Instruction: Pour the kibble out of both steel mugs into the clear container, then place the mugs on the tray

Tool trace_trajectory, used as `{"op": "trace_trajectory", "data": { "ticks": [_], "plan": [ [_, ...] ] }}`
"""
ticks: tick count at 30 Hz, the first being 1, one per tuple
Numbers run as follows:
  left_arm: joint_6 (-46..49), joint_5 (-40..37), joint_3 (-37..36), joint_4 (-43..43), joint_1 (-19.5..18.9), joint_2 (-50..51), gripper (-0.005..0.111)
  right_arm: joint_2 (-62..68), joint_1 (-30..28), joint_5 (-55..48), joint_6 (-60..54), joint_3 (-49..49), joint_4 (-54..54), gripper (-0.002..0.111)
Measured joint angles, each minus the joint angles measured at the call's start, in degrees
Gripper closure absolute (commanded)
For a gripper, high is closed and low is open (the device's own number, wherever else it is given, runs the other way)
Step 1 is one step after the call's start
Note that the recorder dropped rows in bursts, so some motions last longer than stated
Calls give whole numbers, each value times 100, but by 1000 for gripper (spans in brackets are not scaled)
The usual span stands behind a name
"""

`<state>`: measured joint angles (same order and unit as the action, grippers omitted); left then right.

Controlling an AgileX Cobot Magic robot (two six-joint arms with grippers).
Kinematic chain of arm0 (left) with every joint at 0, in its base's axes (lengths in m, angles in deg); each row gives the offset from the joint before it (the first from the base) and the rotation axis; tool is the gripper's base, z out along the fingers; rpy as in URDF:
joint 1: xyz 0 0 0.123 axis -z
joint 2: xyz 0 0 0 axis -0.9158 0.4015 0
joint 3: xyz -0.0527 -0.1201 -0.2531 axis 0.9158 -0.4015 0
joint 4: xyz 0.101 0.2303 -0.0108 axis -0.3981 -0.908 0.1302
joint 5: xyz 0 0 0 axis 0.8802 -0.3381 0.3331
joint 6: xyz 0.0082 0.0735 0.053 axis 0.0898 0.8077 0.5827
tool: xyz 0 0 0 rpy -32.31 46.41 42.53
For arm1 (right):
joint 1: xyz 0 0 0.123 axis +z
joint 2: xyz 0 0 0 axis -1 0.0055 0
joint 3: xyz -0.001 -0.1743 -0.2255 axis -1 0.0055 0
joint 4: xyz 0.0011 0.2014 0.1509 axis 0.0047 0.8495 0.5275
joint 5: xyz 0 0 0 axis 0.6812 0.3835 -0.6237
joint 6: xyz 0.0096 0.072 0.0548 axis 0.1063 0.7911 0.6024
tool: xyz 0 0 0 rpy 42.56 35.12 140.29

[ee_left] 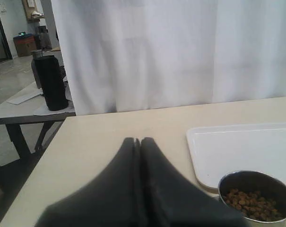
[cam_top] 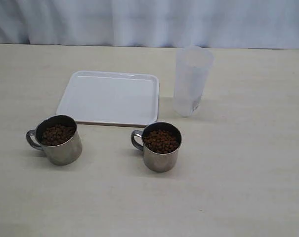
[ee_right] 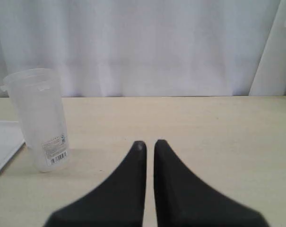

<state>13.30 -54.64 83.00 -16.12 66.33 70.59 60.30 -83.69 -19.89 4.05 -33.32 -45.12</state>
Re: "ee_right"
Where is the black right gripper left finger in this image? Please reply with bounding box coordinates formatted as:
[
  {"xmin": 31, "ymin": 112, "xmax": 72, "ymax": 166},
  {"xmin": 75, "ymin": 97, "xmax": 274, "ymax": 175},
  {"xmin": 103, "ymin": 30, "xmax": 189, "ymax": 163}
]
[{"xmin": 45, "ymin": 141, "xmax": 147, "ymax": 227}]

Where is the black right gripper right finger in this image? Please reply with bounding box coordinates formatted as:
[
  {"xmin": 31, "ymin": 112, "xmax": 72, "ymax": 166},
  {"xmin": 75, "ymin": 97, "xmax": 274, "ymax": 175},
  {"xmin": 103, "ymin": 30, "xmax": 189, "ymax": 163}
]
[{"xmin": 154, "ymin": 140, "xmax": 268, "ymax": 227}]

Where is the white plastic tray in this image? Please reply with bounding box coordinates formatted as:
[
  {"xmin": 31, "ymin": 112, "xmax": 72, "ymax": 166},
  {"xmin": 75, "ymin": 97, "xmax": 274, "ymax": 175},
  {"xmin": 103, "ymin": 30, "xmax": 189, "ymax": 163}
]
[{"xmin": 0, "ymin": 120, "xmax": 25, "ymax": 172}]

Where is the translucent plastic container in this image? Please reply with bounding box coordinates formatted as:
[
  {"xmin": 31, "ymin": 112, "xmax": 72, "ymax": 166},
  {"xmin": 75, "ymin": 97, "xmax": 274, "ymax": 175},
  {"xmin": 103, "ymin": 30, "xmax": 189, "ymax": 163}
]
[{"xmin": 2, "ymin": 69, "xmax": 70, "ymax": 173}]

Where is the white curtain backdrop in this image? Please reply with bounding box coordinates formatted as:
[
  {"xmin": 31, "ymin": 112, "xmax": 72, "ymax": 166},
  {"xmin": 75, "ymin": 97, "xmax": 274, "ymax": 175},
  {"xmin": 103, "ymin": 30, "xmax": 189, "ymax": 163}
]
[{"xmin": 0, "ymin": 0, "xmax": 286, "ymax": 97}]

